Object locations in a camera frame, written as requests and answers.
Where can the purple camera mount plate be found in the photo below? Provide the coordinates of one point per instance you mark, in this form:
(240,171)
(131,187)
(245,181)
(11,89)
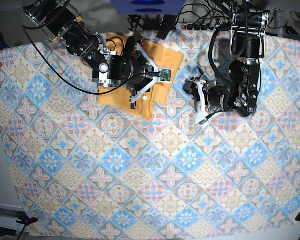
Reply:
(148,7)

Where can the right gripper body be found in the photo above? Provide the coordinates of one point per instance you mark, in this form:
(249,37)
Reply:
(120,65)

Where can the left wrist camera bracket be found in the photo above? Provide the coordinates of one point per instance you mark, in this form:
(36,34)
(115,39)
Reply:
(204,115)

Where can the white power strip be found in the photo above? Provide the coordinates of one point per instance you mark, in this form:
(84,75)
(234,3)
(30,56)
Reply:
(184,26)

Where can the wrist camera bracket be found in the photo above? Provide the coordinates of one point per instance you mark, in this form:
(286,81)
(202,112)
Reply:
(146,73)
(204,115)

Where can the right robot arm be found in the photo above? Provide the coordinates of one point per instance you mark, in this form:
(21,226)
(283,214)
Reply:
(60,20)

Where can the white rail bottom left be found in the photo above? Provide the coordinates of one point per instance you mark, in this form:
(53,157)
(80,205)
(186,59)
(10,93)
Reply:
(9,215)

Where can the black clamp top centre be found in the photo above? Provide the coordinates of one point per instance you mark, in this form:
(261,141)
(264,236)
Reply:
(166,26)

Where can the yellow T-shirt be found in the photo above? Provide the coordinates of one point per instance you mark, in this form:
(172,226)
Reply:
(163,57)

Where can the orange black clamp bottom left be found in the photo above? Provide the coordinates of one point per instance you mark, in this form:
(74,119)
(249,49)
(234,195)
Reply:
(25,221)

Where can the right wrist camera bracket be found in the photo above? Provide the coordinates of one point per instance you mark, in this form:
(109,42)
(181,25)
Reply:
(146,73)

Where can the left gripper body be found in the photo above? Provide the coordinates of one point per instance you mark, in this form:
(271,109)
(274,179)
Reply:
(218,97)

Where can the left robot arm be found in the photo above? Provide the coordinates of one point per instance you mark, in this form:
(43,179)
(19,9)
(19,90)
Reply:
(239,91)

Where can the patterned blue tablecloth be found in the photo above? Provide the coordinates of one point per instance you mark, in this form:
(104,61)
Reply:
(87,169)

